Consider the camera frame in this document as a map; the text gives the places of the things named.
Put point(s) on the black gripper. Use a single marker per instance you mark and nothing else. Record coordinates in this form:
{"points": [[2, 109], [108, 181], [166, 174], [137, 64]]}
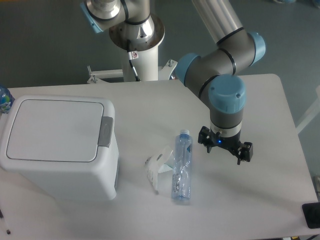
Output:
{"points": [[243, 151]]}

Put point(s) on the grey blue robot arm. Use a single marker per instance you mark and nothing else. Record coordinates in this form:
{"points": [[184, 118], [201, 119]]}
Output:
{"points": [[213, 78]]}

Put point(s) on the grey trash can push button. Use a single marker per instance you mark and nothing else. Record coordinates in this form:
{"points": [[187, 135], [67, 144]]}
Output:
{"points": [[105, 131]]}

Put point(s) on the white plastic trash can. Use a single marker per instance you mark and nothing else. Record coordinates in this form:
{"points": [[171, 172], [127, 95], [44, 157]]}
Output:
{"points": [[52, 140]]}

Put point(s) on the clear plastic water bottle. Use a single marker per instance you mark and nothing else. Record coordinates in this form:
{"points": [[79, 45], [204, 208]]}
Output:
{"points": [[182, 167]]}

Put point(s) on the black device at table edge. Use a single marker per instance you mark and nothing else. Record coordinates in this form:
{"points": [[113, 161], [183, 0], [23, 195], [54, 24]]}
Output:
{"points": [[311, 213]]}

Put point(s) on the blue labelled bottle at edge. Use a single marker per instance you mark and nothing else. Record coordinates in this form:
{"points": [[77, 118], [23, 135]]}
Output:
{"points": [[6, 100]]}

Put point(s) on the black white pen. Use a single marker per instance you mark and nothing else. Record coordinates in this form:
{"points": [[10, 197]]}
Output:
{"points": [[5, 225]]}

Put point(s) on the white metal base frame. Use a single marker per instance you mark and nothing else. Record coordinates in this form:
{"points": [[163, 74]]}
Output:
{"points": [[164, 73]]}

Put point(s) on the white frame at right edge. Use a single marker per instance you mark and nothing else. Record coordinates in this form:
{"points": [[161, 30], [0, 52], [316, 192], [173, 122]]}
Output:
{"points": [[310, 113]]}

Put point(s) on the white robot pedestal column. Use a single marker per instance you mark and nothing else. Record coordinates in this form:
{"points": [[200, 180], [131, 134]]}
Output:
{"points": [[138, 46]]}

